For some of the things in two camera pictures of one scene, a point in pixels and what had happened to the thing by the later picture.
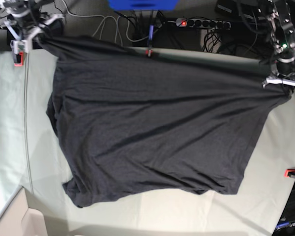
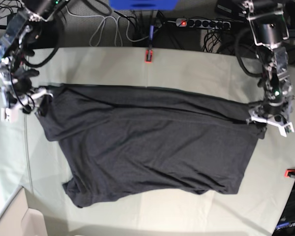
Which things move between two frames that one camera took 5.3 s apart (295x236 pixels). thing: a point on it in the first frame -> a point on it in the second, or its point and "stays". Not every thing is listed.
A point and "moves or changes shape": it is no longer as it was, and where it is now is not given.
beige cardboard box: (16, 219) stays
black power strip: (182, 22) stays
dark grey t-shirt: (136, 122) moves or changes shape
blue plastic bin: (143, 5) stays
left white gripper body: (24, 41) -> (9, 100)
